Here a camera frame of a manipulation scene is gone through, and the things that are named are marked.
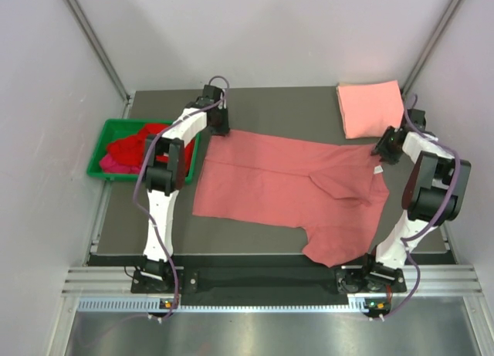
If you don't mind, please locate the salmon pink t-shirt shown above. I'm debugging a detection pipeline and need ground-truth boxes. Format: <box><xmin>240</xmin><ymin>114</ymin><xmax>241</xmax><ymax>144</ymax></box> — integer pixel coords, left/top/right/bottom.
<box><xmin>192</xmin><ymin>131</ymin><xmax>389</xmax><ymax>267</ymax></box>

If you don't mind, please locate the aluminium corner post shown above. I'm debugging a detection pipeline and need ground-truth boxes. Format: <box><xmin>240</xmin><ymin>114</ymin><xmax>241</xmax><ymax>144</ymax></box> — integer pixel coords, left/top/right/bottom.
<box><xmin>63</xmin><ymin>0</ymin><xmax>130</xmax><ymax>103</ymax></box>
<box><xmin>401</xmin><ymin>0</ymin><xmax>465</xmax><ymax>97</ymax></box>

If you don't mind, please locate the red t-shirt in bin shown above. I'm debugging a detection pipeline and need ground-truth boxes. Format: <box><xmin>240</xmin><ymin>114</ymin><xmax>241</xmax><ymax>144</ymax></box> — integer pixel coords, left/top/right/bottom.
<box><xmin>107</xmin><ymin>122</ymin><xmax>196</xmax><ymax>178</ymax></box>

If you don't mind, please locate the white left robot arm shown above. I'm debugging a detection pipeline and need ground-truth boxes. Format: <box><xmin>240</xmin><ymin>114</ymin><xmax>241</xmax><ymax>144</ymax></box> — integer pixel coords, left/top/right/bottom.
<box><xmin>137</xmin><ymin>83</ymin><xmax>230</xmax><ymax>263</ymax></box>

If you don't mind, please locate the green plastic bin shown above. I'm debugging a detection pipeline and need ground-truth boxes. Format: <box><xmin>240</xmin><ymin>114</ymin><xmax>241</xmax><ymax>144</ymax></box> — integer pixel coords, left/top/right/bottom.
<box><xmin>85</xmin><ymin>118</ymin><xmax>202</xmax><ymax>185</ymax></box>

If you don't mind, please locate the folded light pink t-shirt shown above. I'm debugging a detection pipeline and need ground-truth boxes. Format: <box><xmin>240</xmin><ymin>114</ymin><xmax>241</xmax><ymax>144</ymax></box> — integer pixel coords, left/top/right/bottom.
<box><xmin>337</xmin><ymin>80</ymin><xmax>404</xmax><ymax>140</ymax></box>

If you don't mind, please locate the grey slotted cable duct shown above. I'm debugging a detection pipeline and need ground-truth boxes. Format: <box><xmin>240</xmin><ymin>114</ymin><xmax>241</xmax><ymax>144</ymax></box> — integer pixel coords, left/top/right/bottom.
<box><xmin>77</xmin><ymin>297</ymin><xmax>391</xmax><ymax>313</ymax></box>

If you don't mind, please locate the aluminium right corner post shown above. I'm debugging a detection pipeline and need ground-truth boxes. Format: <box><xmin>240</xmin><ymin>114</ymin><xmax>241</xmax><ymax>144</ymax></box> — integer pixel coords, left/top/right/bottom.
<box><xmin>401</xmin><ymin>0</ymin><xmax>465</xmax><ymax>97</ymax></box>

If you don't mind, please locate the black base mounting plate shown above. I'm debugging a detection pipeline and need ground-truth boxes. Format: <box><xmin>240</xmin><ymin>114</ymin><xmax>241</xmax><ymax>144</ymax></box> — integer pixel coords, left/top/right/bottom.
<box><xmin>86</xmin><ymin>253</ymin><xmax>408</xmax><ymax>306</ymax></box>

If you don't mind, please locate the aluminium frame rail front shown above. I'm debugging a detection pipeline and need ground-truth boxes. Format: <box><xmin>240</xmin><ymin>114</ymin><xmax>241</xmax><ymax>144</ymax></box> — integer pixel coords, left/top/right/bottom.
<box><xmin>62</xmin><ymin>265</ymin><xmax>482</xmax><ymax>297</ymax></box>

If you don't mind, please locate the magenta t-shirt in bin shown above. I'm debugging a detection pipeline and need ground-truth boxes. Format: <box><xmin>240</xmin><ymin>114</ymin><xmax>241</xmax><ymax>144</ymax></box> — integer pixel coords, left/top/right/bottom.
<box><xmin>99</xmin><ymin>154</ymin><xmax>140</xmax><ymax>175</ymax></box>

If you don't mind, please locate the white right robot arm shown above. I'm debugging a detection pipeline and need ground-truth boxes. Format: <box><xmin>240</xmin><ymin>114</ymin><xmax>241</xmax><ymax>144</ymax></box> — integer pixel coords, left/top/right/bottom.
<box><xmin>360</xmin><ymin>109</ymin><xmax>472</xmax><ymax>291</ymax></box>

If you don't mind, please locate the aluminium left corner post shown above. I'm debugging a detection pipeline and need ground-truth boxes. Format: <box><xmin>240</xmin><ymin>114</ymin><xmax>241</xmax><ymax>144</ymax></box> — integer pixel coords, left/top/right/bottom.
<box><xmin>63</xmin><ymin>0</ymin><xmax>130</xmax><ymax>103</ymax></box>

